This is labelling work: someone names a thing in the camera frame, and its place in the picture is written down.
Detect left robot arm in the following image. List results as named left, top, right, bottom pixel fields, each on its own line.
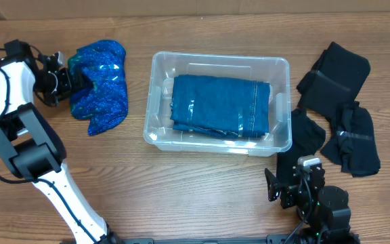
left=0, top=39, right=122, bottom=244

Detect crumpled black taped garment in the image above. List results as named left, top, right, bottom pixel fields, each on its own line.
left=320, top=102, right=381, bottom=177

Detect sparkly blue sequin garment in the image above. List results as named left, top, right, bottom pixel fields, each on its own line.
left=68, top=40, right=129, bottom=136

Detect blue denim jeans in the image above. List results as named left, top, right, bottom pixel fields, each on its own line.
left=170, top=75, right=271, bottom=138

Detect clear plastic storage bin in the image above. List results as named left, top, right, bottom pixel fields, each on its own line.
left=144, top=52, right=293, bottom=157

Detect small black garment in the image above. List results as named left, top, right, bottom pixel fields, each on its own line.
left=276, top=108, right=326, bottom=185

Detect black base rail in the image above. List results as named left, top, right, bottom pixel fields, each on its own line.
left=122, top=234, right=288, bottom=244

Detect large folded black garment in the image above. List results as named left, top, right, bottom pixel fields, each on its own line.
left=297, top=42, right=371, bottom=119

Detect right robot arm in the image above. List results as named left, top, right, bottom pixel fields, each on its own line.
left=265, top=163, right=360, bottom=244

